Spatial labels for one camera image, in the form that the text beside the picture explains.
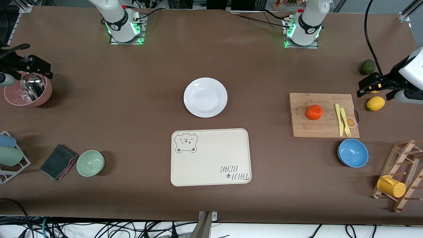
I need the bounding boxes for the wooden cutting board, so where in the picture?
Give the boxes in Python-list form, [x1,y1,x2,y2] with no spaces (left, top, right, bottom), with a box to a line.
[289,93,360,138]

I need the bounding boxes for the white round plate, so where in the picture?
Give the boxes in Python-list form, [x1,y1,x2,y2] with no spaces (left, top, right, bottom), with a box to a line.
[183,77,228,118]

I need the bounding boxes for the dark green avocado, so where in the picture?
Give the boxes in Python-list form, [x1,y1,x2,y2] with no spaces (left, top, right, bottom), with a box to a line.
[360,59,376,75]

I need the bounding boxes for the pale green cup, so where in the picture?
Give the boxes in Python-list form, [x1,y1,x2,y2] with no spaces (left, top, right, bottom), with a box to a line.
[0,145,24,167]

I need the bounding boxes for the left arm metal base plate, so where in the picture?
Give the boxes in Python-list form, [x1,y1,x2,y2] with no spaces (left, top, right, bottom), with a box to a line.
[283,17,319,49]

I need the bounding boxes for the cream bear print tray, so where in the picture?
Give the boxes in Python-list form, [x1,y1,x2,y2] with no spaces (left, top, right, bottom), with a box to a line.
[171,128,252,187]

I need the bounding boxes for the metal ladle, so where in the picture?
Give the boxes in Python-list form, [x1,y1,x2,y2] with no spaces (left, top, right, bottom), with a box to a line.
[20,73,46,101]

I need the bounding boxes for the yellow plastic knife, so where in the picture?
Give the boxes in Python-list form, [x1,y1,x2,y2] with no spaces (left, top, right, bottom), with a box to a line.
[335,103,344,137]

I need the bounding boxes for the green cable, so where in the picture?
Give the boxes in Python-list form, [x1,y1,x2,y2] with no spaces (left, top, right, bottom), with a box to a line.
[41,217,51,238]

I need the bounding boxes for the yellow plastic fork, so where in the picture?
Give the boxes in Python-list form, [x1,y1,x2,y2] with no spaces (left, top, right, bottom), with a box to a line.
[340,107,352,138]

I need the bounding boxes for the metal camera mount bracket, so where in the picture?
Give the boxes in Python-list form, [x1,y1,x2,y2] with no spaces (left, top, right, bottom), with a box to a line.
[190,211,218,238]

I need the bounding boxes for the light green bowl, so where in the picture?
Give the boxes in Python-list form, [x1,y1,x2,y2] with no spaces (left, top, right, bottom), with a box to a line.
[76,150,105,177]

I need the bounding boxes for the dark grey folded cloth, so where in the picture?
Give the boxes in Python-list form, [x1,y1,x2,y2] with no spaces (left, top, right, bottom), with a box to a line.
[40,144,79,181]

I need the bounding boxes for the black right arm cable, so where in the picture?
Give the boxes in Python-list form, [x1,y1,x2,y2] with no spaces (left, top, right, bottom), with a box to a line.
[0,44,31,61]

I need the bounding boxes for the black base power cable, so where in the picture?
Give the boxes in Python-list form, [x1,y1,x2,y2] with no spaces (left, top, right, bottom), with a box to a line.
[235,14,292,29]
[134,7,163,23]

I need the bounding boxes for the wooden mug rack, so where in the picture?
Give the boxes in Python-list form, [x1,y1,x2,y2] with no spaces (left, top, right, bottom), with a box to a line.
[371,140,423,213]

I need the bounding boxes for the yellow mug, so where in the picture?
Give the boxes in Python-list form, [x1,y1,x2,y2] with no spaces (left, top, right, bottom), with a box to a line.
[377,176,406,198]

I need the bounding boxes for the blue bowl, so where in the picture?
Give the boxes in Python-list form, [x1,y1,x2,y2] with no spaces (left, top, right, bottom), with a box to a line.
[337,139,369,168]

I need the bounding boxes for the orange fruit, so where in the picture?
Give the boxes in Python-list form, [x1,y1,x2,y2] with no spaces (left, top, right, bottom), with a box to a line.
[306,104,323,120]

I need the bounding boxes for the black looped floor cable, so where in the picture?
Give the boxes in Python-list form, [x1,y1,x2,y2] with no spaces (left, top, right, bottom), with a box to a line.
[0,198,33,238]

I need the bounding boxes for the aluminium frame rail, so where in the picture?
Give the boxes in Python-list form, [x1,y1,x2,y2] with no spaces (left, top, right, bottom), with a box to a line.
[398,0,423,23]
[7,4,34,43]

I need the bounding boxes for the light blue cup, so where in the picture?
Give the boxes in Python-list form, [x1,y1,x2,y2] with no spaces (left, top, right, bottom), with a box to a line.
[0,134,17,148]

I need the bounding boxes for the white wire cup rack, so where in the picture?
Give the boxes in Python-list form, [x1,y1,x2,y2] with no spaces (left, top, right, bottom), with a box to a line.
[0,131,31,184]

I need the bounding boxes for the pink bowl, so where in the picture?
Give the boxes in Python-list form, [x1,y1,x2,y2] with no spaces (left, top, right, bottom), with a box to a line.
[4,70,53,108]

